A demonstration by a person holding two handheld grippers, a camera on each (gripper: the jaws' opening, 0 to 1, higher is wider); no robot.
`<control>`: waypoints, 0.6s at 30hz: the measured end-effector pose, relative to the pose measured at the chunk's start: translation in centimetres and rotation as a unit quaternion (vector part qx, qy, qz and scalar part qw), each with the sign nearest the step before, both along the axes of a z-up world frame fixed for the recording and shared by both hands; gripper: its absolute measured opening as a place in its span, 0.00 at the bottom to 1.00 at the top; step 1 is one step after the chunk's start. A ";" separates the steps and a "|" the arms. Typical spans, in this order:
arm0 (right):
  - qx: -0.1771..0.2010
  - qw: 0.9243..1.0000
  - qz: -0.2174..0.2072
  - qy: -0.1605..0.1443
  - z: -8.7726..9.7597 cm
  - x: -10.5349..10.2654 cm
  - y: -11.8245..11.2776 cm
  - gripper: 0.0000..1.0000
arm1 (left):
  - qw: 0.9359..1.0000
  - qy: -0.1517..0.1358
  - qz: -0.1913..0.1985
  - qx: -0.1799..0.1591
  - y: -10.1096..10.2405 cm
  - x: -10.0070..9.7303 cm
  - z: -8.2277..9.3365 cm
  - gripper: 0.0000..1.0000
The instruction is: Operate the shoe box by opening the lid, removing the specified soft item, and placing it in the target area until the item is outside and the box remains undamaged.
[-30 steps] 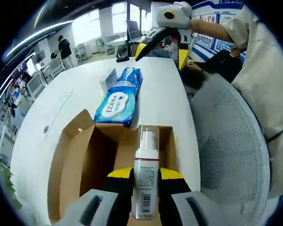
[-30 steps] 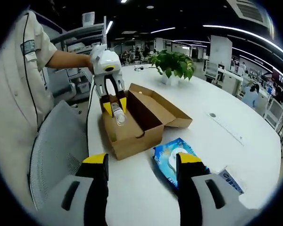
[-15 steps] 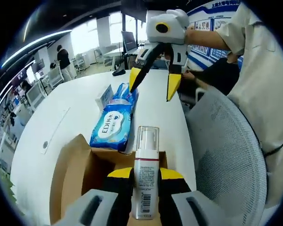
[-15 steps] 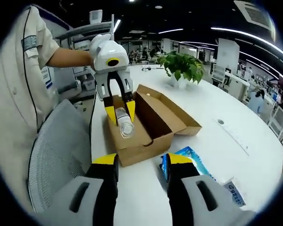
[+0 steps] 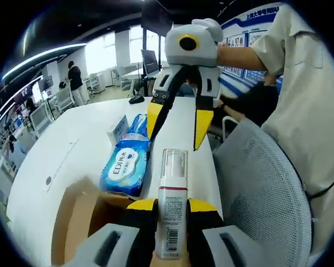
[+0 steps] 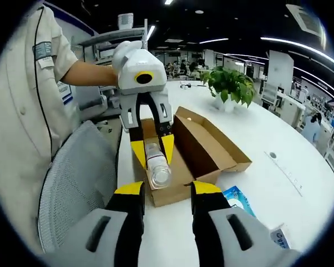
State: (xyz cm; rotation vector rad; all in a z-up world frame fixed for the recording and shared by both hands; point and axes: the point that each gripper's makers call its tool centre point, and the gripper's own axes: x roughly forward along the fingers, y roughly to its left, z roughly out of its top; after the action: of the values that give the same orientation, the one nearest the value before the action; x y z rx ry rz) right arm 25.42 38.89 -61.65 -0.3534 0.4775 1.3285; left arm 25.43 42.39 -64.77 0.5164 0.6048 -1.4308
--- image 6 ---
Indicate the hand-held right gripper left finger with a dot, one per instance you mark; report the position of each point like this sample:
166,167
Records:
125,211

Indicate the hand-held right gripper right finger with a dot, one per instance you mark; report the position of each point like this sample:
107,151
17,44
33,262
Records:
208,211

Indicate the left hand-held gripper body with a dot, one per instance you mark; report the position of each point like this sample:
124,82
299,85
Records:
139,64

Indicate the blue wet wipes soft pack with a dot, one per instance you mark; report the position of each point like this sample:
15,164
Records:
239,200

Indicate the white bottle clear cap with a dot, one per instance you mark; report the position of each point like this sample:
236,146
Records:
157,169

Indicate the brown cardboard shoe box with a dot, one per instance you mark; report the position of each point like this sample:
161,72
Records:
206,139

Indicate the small white carton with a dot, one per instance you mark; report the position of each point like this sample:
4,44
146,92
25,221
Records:
281,236

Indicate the grey metal shelf rack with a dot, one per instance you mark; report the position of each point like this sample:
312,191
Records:
114,34

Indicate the white ribbed bin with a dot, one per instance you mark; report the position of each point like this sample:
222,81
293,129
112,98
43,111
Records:
125,20

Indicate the small white black device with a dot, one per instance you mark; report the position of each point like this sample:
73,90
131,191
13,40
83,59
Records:
185,86

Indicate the grey mesh office chair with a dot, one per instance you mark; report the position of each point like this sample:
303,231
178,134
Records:
78,178

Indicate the white plant pot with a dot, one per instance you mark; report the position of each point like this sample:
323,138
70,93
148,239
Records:
225,104

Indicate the green leafy plant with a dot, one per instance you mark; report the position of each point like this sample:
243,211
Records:
231,82

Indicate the white office chair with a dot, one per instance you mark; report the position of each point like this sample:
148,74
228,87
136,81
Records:
270,91

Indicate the white square pillar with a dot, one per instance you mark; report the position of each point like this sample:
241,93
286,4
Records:
281,69

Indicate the long ceiling light strip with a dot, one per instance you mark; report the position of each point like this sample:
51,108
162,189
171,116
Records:
281,41

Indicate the ceiling air conditioner vent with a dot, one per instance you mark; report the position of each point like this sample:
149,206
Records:
306,19

